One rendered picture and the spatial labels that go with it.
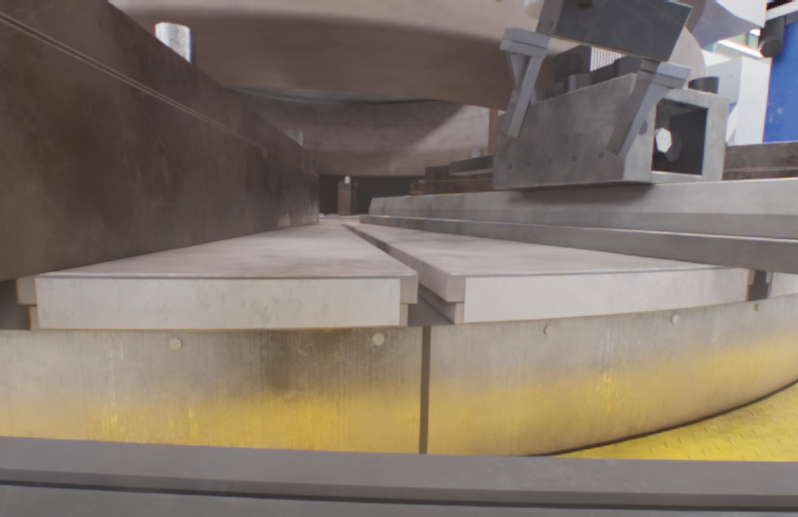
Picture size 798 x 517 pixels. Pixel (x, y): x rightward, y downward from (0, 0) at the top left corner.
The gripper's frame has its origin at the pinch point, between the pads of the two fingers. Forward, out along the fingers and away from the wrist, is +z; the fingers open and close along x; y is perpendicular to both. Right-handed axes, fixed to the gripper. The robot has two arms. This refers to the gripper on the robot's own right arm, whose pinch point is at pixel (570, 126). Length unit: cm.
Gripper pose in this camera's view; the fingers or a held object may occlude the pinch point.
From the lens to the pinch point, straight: 51.9
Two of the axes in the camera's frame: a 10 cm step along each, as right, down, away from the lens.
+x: 9.8, 1.2, 1.6
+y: 0.8, 5.1, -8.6
